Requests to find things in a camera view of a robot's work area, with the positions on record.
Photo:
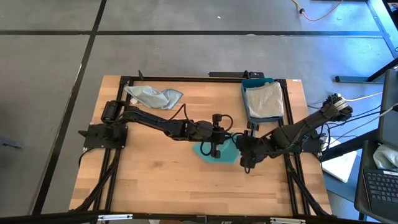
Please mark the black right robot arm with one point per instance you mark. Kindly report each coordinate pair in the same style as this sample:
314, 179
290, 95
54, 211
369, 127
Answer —
311, 123

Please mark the teal microfiber towel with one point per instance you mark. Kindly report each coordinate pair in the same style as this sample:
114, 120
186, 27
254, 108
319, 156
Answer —
227, 155

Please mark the grey monitor back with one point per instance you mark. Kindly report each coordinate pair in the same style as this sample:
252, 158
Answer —
388, 118

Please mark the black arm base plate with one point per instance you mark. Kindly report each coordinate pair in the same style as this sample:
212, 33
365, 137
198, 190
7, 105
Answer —
314, 144
93, 140

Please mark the black rectangular bar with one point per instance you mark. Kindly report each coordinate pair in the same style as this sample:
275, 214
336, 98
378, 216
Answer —
233, 74

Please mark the grey waffle microfiber towel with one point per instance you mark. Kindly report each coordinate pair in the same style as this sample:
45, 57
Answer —
265, 101

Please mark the black laptop keyboard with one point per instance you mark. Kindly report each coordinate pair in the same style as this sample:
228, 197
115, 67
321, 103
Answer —
382, 186

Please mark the blue metal floor bar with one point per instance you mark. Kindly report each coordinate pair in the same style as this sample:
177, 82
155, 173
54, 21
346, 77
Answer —
357, 79

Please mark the blue plastic bin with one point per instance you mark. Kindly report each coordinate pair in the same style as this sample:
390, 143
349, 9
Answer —
248, 83

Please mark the silver aluminium bracket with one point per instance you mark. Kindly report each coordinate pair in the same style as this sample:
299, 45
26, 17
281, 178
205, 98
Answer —
115, 217
287, 221

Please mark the pale green cloth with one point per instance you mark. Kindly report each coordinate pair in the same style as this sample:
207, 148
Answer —
387, 157

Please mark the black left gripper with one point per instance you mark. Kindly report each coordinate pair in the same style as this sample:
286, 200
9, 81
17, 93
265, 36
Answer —
211, 132

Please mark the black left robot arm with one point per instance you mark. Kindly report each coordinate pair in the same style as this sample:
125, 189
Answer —
149, 119

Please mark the black aluminium table frame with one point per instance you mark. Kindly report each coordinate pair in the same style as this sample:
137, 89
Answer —
186, 79

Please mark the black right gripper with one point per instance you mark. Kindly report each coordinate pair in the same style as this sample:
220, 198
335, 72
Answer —
253, 147

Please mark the grey chair leg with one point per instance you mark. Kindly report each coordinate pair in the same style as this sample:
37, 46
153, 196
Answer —
9, 143

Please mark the pale blue microfiber towel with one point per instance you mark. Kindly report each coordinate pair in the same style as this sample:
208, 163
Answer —
152, 96

